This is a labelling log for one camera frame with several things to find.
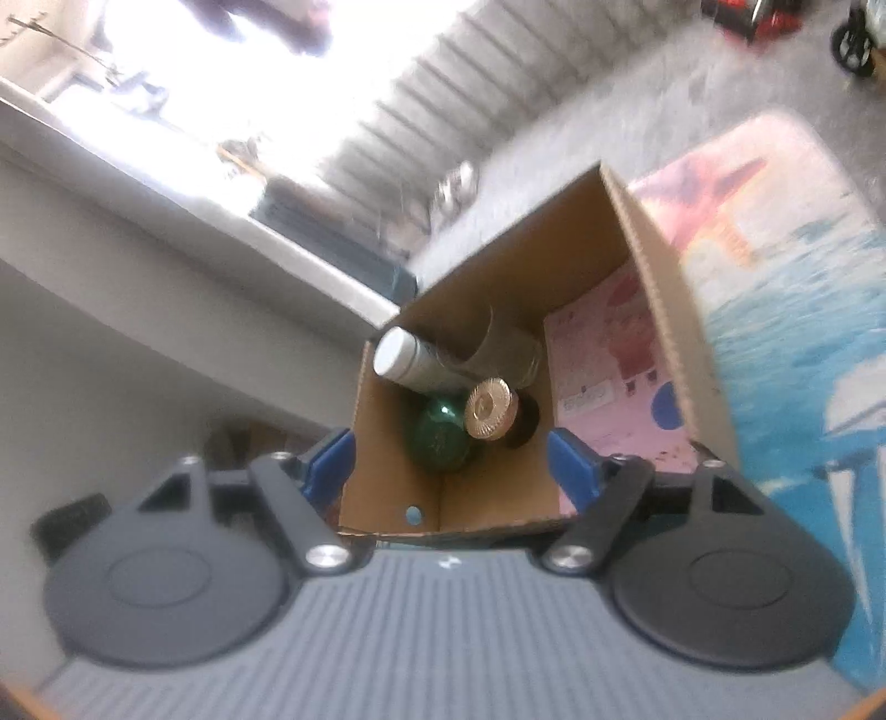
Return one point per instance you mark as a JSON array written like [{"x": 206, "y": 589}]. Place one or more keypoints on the pink cartoon notebook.
[{"x": 609, "y": 415}]

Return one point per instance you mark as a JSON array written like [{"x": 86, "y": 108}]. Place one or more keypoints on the round green jar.
[{"x": 436, "y": 436}]

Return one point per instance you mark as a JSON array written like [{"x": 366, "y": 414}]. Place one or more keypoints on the wheelchair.
[{"x": 855, "y": 45}]

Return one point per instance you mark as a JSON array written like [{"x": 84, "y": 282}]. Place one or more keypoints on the metal balcony railing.
[{"x": 450, "y": 104}]

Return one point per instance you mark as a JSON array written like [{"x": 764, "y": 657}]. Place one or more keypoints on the printed cardboard box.
[{"x": 387, "y": 443}]

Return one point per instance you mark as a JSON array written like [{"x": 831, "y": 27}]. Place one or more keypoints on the gold lidded black jar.
[{"x": 488, "y": 408}]

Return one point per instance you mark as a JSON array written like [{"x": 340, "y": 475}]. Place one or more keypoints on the clear glass cup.
[{"x": 505, "y": 353}]

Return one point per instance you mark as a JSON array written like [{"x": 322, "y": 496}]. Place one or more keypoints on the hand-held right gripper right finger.
[{"x": 571, "y": 464}]

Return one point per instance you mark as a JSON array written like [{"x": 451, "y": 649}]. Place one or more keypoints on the white lidded jar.
[{"x": 401, "y": 353}]

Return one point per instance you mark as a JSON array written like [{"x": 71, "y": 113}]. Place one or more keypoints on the grey door frame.
[{"x": 332, "y": 235}]

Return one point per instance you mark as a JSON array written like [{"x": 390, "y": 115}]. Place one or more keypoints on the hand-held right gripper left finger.
[{"x": 332, "y": 464}]

